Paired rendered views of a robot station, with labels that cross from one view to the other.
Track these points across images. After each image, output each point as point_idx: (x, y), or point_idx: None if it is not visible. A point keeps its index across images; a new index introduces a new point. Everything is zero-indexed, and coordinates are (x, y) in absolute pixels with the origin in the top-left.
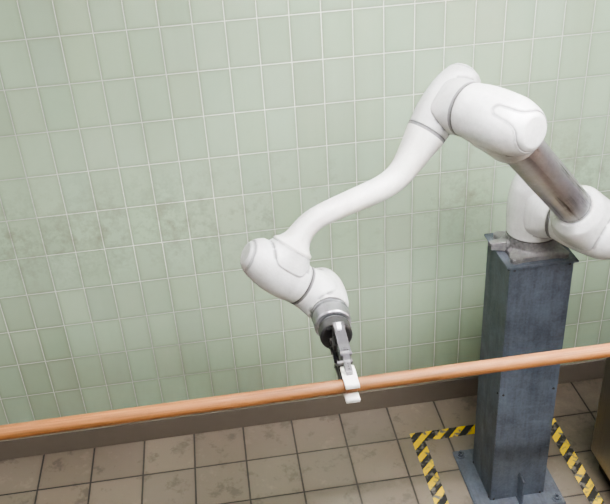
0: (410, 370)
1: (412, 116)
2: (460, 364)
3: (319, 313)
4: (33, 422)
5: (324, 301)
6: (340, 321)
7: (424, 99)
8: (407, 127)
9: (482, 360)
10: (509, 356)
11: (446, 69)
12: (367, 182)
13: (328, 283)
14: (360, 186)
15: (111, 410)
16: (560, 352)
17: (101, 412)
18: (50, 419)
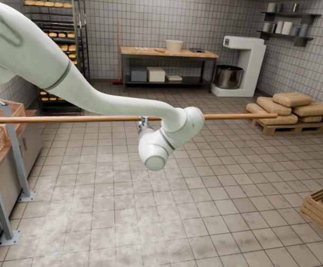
0: (116, 116)
1: (66, 57)
2: (93, 116)
3: (155, 131)
4: (254, 114)
5: (152, 132)
6: (144, 126)
7: (51, 39)
8: (74, 66)
9: (83, 116)
10: (70, 117)
11: (10, 8)
12: (119, 97)
13: (150, 134)
14: (126, 97)
15: (230, 114)
16: (46, 116)
17: (233, 114)
18: (249, 114)
